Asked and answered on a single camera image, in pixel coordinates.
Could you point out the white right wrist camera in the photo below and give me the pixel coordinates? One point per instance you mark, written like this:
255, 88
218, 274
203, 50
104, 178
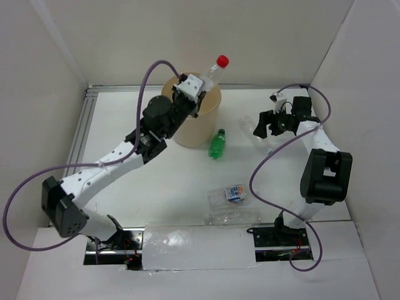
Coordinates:
279, 100

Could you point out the beige plastic bin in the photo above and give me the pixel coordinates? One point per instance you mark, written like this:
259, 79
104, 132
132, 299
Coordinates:
196, 131

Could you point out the clear bottle white cap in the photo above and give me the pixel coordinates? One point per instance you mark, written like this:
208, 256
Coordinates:
248, 126

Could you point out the crushed clear bottle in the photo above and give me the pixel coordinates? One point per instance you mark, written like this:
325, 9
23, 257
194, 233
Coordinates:
233, 217

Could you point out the green plastic bottle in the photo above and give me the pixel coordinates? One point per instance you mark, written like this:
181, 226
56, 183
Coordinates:
217, 145

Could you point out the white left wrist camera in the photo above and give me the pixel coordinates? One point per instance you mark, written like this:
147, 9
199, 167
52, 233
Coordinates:
191, 86

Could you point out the clear bottle blue label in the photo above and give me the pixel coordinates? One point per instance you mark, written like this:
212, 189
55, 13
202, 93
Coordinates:
228, 197

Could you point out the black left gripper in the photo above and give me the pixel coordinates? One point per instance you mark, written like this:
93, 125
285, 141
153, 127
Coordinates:
194, 106

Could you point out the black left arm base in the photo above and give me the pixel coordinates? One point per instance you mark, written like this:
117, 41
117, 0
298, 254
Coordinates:
124, 248

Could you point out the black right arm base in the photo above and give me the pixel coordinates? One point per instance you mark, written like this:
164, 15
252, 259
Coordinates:
277, 242

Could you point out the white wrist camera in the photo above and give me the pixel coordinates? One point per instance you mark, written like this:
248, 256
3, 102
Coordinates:
191, 86
279, 100

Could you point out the long red label bottle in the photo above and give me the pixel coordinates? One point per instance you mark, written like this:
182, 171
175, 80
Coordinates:
212, 76

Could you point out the white foil cover sheet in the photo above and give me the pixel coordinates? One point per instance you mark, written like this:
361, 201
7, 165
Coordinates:
189, 248

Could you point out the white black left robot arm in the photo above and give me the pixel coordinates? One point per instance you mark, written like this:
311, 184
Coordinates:
64, 200

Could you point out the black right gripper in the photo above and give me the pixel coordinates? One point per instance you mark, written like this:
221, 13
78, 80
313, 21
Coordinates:
266, 118

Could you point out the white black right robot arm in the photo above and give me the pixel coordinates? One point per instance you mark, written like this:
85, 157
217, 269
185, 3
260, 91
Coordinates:
325, 178

